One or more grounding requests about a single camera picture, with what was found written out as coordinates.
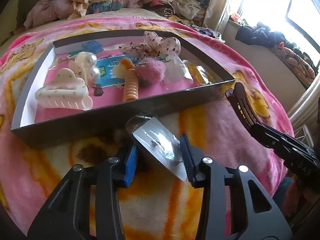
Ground dark clothes on windowsill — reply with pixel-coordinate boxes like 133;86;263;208
275;42;317;88

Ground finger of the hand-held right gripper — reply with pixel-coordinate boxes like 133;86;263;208
249;123;297;157

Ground small blue plastic box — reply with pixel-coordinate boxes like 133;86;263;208
82;40;103;53

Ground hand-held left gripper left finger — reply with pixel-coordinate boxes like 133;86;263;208
27;145;139;240

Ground white cloud hair claw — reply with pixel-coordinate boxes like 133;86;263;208
35;68;93;111

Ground pink book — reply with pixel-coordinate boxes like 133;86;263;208
35;44;215;124

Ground grey cardboard box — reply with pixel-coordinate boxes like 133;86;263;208
10;29;237;148

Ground floral bow hair tie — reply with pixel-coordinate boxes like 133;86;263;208
119;31;181;62

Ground clear plastic bag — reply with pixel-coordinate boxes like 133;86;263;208
164;56;193;83

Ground clear earring packet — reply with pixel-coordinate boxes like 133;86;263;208
126;115;189;182

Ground pearl white hair claw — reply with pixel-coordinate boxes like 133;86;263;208
68;51;98;85

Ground yellow packet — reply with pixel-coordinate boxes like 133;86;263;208
187;65;220;84

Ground pink printed blanket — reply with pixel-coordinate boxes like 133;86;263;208
0;17;295;240

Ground pink fluffy pom hair tie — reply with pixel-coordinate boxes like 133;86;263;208
136;57;166;87

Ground purple garment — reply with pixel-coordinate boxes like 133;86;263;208
190;25;220;39

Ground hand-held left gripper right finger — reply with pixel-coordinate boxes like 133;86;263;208
179;133;293;240

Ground dark toothed hair clip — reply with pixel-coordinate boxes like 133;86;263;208
225;82;263;130

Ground white radiator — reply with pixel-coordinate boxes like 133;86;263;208
287;74;320;150

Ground cream curtain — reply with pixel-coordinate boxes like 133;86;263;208
204;0;235;34

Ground window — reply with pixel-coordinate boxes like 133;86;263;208
235;0;320;55

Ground peach spiral hair tie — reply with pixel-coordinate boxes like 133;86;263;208
112;57;139;102

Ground pile of clothes on bed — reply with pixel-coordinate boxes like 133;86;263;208
24;0;143;29

